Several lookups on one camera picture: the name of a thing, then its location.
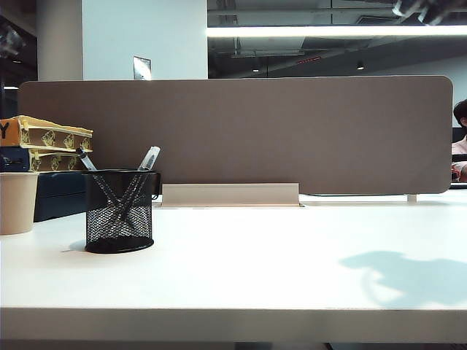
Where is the black gel pen clear cap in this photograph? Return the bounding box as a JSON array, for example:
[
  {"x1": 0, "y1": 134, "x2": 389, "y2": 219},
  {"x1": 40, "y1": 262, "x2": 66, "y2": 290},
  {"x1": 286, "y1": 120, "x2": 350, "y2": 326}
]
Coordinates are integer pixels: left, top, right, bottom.
[{"x1": 109, "y1": 145, "x2": 163, "y2": 227}]

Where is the clear pen with clear cap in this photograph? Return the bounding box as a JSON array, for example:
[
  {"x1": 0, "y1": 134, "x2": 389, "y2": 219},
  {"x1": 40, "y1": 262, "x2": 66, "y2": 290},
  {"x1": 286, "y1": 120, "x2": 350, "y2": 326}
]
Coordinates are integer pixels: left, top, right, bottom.
[{"x1": 104, "y1": 152, "x2": 154, "y2": 229}]

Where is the black mesh pen holder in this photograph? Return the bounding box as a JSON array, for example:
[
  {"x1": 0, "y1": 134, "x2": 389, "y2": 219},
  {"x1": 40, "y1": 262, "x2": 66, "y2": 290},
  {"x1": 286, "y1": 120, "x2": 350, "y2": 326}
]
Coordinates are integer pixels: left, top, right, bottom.
[{"x1": 84, "y1": 168, "x2": 158, "y2": 254}]

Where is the clear pen black end plug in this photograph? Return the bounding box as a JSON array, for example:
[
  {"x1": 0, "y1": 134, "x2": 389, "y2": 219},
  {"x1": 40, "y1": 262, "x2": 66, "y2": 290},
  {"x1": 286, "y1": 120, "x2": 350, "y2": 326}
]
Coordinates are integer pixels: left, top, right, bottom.
[{"x1": 75, "y1": 147, "x2": 134, "y2": 227}]

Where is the brown desk divider panel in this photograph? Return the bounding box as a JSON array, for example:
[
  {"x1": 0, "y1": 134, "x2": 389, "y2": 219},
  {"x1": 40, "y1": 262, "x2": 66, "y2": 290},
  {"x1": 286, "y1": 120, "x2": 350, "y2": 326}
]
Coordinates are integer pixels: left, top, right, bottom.
[{"x1": 17, "y1": 75, "x2": 454, "y2": 196}]

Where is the long ceiling light strip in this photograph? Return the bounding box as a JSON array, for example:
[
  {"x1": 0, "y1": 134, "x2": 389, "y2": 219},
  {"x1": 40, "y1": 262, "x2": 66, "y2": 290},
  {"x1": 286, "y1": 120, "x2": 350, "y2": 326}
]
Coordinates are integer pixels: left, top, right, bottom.
[{"x1": 207, "y1": 24, "x2": 467, "y2": 37}]

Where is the dark navy box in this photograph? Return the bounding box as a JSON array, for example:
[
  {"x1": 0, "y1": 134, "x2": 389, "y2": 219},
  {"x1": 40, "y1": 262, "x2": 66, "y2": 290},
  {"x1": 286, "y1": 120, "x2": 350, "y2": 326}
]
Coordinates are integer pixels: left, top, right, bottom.
[{"x1": 33, "y1": 171, "x2": 90, "y2": 222}]

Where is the large yellow cartoon print box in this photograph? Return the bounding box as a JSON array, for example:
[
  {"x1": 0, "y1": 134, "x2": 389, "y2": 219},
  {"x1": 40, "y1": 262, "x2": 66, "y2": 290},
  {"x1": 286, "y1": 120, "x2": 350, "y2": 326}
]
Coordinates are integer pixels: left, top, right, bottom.
[{"x1": 0, "y1": 115, "x2": 94, "y2": 151}]

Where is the beige paper cup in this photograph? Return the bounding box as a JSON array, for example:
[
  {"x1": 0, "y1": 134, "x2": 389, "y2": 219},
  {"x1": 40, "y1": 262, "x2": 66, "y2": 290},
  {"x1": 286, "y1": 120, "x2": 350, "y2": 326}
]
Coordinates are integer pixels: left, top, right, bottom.
[{"x1": 0, "y1": 171, "x2": 39, "y2": 236}]

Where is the blue box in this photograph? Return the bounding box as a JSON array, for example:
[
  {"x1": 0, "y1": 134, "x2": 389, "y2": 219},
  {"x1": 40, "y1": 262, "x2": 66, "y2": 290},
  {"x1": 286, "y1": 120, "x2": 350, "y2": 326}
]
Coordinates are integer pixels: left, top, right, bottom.
[{"x1": 0, "y1": 145, "x2": 31, "y2": 173}]

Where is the person in pink shirt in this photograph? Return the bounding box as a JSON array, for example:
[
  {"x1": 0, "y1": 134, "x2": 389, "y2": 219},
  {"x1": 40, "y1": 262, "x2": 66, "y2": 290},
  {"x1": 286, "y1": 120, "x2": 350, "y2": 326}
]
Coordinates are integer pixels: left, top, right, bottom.
[{"x1": 451, "y1": 98, "x2": 467, "y2": 183}]

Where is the silver wall plate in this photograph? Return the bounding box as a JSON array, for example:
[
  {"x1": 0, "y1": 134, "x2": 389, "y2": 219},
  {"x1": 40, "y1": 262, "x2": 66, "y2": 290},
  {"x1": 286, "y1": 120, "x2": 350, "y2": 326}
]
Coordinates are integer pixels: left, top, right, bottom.
[{"x1": 132, "y1": 55, "x2": 153, "y2": 80}]

